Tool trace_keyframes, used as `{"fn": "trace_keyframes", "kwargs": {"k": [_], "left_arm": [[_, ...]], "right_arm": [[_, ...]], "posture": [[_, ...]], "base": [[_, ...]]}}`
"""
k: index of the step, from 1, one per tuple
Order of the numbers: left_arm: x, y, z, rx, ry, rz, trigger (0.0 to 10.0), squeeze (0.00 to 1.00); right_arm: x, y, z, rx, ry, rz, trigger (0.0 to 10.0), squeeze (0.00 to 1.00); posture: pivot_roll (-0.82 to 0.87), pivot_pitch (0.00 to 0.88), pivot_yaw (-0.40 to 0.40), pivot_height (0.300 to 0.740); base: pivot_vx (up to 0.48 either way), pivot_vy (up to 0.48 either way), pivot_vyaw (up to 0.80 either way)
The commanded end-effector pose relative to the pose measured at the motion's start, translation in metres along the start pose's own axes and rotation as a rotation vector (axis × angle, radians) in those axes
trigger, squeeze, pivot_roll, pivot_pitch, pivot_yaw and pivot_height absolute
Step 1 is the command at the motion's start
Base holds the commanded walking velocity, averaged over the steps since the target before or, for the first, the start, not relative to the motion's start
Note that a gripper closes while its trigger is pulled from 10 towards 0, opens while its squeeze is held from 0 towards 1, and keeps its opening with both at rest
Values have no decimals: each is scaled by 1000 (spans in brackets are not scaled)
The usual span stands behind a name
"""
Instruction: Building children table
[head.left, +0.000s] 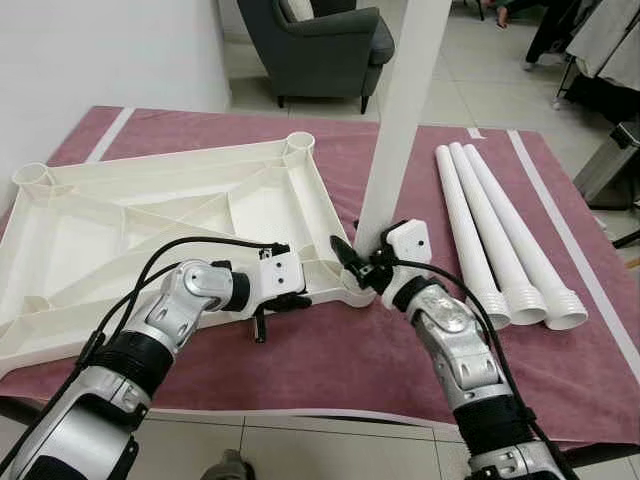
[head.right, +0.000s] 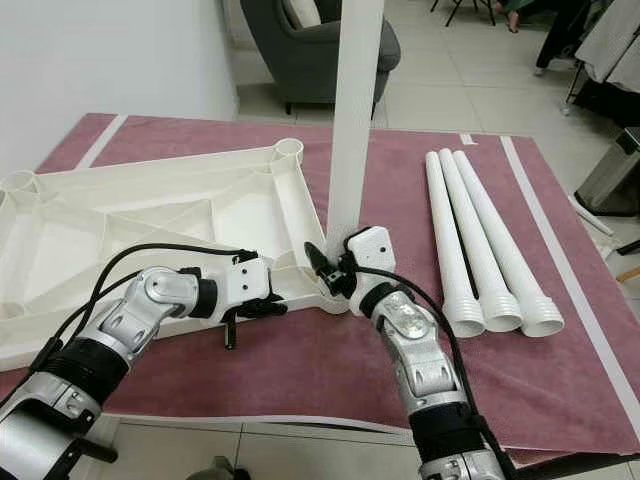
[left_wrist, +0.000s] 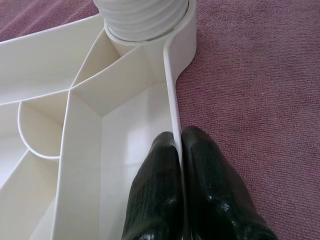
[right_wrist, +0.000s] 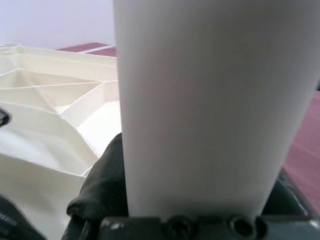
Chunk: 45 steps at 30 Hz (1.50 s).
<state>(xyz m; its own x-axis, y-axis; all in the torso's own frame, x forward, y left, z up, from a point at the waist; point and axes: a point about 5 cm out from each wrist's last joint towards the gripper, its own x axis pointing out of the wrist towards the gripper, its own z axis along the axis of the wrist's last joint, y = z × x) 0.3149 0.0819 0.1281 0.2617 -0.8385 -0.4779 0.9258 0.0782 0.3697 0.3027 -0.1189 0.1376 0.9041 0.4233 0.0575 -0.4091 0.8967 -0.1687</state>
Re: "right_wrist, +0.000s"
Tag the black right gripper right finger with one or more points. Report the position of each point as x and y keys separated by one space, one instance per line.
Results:
x=287 y=195

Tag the white plastic table leg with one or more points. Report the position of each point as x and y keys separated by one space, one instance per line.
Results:
x=212 y=100

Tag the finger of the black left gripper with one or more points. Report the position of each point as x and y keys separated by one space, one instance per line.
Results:
x=4 y=117
x=20 y=220

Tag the white plastic table top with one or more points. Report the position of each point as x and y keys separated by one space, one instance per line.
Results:
x=50 y=155

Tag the pink table cloth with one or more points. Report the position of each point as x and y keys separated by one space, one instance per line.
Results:
x=307 y=130

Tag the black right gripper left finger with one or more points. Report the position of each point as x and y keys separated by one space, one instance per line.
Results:
x=105 y=180

